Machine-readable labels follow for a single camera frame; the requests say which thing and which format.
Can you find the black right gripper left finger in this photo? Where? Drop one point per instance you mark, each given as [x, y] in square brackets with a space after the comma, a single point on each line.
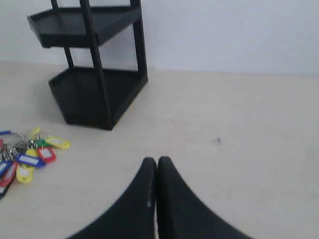
[132, 216]

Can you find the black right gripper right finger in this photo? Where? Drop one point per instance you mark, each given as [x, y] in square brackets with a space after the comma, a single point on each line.
[181, 214]

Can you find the key ring with coloured tags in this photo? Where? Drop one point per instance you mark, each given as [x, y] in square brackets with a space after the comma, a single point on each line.
[22, 153]

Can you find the black two-tier shelf rack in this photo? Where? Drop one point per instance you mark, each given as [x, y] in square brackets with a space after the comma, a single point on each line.
[86, 93]

